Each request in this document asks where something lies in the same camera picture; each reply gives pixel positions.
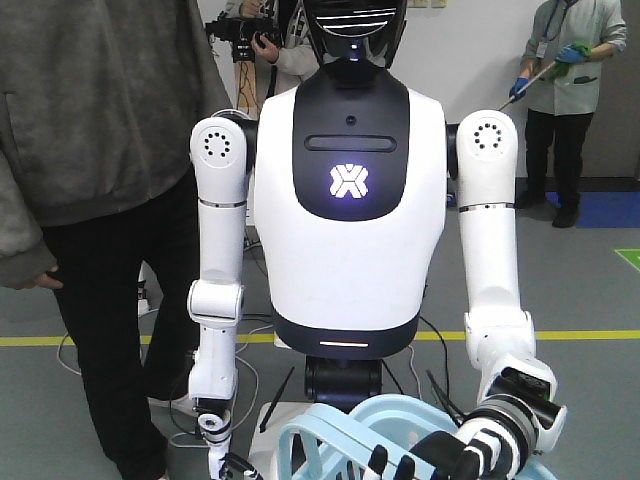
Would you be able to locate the light blue shopping basket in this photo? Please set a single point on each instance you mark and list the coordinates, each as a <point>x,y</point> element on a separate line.
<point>393,436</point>

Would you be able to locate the white humanoid robot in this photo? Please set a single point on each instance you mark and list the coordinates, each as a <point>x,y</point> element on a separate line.
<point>345,176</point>

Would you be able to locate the person in beige hoodie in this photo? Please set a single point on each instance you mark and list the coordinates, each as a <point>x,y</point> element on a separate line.
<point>287,60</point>

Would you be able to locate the person in grey jacket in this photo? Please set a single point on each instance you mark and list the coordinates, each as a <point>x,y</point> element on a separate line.
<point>99,197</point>

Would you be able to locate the cleaner in grey uniform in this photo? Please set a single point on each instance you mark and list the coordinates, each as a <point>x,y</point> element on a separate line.
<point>561,69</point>

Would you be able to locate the black camera rig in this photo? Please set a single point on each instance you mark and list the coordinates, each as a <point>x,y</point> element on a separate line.
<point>240,31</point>

